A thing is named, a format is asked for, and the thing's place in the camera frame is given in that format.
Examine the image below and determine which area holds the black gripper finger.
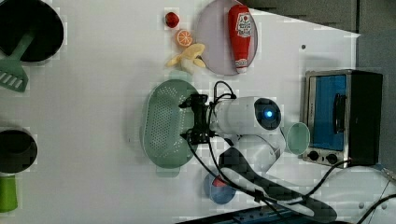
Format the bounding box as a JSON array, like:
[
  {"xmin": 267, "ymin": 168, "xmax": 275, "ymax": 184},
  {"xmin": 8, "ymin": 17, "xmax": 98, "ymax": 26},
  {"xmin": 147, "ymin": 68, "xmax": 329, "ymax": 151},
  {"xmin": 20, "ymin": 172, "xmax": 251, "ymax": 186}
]
[
  {"xmin": 180, "ymin": 130, "xmax": 215, "ymax": 146},
  {"xmin": 178, "ymin": 93, "xmax": 208, "ymax": 108}
]

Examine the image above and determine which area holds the blue bowl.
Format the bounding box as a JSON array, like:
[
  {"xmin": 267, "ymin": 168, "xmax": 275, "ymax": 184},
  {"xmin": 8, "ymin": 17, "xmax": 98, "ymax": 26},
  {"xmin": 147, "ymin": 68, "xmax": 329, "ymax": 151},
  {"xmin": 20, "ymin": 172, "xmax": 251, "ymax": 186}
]
[{"xmin": 204, "ymin": 174, "xmax": 236, "ymax": 204}]

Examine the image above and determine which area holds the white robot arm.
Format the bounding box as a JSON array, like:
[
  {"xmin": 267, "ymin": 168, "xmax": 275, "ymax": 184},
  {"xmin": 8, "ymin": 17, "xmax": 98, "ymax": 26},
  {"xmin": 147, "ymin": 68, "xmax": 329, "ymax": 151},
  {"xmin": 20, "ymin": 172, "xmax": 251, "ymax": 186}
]
[{"xmin": 179, "ymin": 93, "xmax": 337, "ymax": 223}]

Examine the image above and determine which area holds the peeled banana toy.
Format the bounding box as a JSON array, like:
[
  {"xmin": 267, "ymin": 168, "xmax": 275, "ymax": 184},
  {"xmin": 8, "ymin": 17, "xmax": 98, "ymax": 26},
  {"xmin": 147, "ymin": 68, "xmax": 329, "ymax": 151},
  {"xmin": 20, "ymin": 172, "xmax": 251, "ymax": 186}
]
[{"xmin": 166, "ymin": 43, "xmax": 205, "ymax": 75}]

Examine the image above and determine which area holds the green plastic spatula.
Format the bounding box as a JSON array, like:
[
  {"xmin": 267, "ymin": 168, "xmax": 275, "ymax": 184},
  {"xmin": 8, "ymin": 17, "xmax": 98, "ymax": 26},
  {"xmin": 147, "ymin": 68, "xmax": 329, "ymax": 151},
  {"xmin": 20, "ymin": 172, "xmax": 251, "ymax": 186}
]
[{"xmin": 0, "ymin": 31, "xmax": 35, "ymax": 92}]

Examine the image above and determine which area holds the red ketchup bottle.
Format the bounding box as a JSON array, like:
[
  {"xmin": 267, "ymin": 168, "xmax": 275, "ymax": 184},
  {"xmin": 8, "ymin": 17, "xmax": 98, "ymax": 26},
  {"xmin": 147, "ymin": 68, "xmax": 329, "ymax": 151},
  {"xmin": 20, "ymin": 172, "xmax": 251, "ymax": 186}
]
[{"xmin": 228, "ymin": 5, "xmax": 252, "ymax": 74}]

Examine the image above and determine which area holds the black frying pan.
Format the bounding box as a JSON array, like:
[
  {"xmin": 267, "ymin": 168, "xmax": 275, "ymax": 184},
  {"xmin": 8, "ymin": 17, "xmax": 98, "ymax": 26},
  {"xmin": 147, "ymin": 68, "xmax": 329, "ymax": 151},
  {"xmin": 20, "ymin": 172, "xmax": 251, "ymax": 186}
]
[{"xmin": 0, "ymin": 0, "xmax": 64, "ymax": 63}]

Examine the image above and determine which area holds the red toy tomato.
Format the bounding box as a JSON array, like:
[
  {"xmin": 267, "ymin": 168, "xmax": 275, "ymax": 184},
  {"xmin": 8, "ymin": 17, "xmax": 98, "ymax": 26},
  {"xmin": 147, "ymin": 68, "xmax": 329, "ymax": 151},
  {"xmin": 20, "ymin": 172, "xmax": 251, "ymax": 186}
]
[{"xmin": 165, "ymin": 12, "xmax": 179, "ymax": 28}]

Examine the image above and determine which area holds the orange slice toy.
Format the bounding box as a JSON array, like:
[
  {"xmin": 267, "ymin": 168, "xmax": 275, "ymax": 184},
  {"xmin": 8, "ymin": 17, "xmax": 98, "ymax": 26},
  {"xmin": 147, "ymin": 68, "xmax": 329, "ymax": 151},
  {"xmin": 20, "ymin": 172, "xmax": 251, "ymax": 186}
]
[{"xmin": 175, "ymin": 30, "xmax": 193, "ymax": 48}]

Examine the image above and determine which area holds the black toaster oven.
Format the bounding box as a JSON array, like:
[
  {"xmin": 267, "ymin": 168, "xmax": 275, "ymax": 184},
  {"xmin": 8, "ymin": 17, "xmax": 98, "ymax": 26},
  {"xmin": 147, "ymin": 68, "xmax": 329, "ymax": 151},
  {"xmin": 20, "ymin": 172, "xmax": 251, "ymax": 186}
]
[{"xmin": 303, "ymin": 69, "xmax": 383, "ymax": 168}]

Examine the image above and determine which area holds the light green small cup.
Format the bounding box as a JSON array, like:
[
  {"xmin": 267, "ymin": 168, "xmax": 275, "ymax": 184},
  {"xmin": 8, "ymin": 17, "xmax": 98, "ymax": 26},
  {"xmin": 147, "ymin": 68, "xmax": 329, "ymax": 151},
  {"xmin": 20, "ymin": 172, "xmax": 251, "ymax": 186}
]
[{"xmin": 285, "ymin": 122, "xmax": 310, "ymax": 155}]

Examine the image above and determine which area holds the red strawberry toy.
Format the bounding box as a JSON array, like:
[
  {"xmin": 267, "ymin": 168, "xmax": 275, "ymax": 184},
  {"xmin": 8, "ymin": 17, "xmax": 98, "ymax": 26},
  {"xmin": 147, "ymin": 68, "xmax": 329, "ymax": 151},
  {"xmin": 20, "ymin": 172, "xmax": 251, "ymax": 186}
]
[{"xmin": 212, "ymin": 176, "xmax": 226, "ymax": 188}]

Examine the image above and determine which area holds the green plastic strainer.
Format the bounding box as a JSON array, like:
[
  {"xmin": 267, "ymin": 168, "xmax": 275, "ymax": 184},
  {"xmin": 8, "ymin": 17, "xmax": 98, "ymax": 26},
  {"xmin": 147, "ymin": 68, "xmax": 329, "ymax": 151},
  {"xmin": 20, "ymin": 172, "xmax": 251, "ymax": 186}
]
[{"xmin": 140, "ymin": 70, "xmax": 197, "ymax": 177}]

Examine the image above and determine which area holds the lilac round plate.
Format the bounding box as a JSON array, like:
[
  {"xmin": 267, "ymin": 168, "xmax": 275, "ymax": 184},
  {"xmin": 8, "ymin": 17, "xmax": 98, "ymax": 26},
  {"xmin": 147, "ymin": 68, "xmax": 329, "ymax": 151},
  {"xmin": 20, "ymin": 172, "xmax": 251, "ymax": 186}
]
[{"xmin": 196, "ymin": 0, "xmax": 258, "ymax": 75}]

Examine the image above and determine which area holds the black pot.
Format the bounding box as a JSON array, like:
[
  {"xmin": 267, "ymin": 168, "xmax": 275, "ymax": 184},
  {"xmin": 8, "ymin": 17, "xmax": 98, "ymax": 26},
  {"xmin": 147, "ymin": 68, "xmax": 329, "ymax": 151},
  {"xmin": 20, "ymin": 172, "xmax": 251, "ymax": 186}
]
[{"xmin": 0, "ymin": 129, "xmax": 37, "ymax": 174}]

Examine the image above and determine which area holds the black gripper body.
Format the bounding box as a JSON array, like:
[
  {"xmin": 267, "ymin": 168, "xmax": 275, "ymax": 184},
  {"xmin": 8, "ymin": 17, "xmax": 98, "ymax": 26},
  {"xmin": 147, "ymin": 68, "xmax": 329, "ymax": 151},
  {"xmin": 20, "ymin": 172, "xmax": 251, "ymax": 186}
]
[{"xmin": 191, "ymin": 105, "xmax": 209, "ymax": 134}]

